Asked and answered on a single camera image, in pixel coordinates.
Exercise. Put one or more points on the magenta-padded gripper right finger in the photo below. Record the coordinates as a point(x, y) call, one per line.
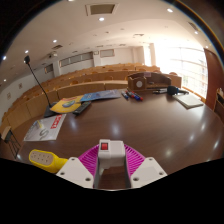
point(148, 171)

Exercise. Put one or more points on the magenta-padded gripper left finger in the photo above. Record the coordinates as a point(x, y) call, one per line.
point(75, 171)

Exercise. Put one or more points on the yellow power strip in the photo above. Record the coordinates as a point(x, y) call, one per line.
point(43, 159)

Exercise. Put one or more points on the white printed booklet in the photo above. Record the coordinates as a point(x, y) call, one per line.
point(43, 128)

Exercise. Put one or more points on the black remote control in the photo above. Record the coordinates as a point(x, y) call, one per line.
point(82, 108)

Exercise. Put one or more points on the black gooseneck microphone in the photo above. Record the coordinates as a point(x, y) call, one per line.
point(50, 112)

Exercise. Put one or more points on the red marker pen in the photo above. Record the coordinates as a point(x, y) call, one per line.
point(137, 96)

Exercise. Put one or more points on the small wooden side desk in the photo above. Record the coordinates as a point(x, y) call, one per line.
point(6, 133)

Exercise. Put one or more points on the blue marker pen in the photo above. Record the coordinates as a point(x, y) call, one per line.
point(124, 95)

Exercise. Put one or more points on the blue booklet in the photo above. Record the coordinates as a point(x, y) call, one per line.
point(101, 95)

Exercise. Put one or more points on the grey notebook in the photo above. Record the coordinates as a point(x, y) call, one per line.
point(188, 100)

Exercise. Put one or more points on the rows of wooden seats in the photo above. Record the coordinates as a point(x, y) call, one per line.
point(76, 89)

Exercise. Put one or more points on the wooden shelf unit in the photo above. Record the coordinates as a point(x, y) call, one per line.
point(220, 105)

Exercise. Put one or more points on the large bright window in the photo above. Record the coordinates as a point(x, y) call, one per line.
point(186, 66)

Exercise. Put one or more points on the recessed ceiling lights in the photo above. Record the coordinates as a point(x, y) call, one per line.
point(101, 19)

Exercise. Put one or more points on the square ceiling air vent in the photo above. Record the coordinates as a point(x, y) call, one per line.
point(101, 9)

